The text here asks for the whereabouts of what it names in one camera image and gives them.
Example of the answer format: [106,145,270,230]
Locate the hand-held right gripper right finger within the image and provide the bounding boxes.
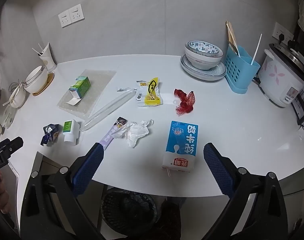
[203,142,289,240]

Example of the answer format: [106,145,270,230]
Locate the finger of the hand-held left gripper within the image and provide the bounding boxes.
[0,138,10,155]
[0,137,24,164]

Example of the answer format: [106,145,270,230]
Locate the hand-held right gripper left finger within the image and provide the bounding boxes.
[19,142,105,240]

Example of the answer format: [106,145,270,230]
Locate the blue foil wrapper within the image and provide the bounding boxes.
[40,124,61,147]

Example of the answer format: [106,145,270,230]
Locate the purple sachet wrapper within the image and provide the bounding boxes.
[102,116,128,151]

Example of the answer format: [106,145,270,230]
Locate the blue white milk carton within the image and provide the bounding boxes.
[162,120,200,177]

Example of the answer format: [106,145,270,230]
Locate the black mesh trash bin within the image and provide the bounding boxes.
[101,188,159,233]

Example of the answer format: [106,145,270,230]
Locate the white tissue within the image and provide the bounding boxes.
[113,119,154,148]

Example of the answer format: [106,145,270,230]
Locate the clear plastic tray lid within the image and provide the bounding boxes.
[81,87,137,131]

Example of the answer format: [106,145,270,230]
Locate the red mesh net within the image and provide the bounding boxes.
[174,88,195,116]

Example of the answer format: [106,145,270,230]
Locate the green cardboard box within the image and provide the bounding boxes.
[65,76,91,105]

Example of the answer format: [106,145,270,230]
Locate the small clear plastic piece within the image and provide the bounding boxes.
[162,93,179,105]

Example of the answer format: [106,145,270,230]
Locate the yellow snack packet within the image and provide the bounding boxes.
[135,77,164,107]

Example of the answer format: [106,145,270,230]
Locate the person's left hand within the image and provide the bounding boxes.
[0,170,9,213]

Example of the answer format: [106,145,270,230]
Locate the person's dark patterned pants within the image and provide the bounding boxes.
[152,197,187,240]

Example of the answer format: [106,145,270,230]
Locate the nested small bowl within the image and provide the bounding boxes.
[25,65,46,83]

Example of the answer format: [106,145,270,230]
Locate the round wooden coaster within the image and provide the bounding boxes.
[32,73,55,96]

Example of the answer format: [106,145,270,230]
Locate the white cup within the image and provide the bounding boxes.
[39,43,58,72]

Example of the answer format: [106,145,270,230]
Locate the patterned ceramic plate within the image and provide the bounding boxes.
[180,54,227,81]

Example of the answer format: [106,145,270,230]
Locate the blue plastic utensil holder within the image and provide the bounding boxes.
[225,45,261,94]

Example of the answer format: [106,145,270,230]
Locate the white bowl red rim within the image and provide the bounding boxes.
[184,51,223,70]

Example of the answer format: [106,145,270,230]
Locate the white floral rice cooker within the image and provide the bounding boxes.
[257,43,304,108]

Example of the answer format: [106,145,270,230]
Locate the floral patterned bowl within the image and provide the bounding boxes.
[184,40,224,60]

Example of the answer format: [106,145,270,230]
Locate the long white straw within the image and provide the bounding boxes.
[251,34,263,65]

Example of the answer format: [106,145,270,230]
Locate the bundle of wooden chopsticks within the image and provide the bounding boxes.
[225,20,240,57]

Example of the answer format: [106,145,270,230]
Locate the grey coiled cable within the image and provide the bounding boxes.
[8,79,26,93]

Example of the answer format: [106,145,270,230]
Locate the white wall socket with plug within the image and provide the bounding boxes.
[273,22,294,43]

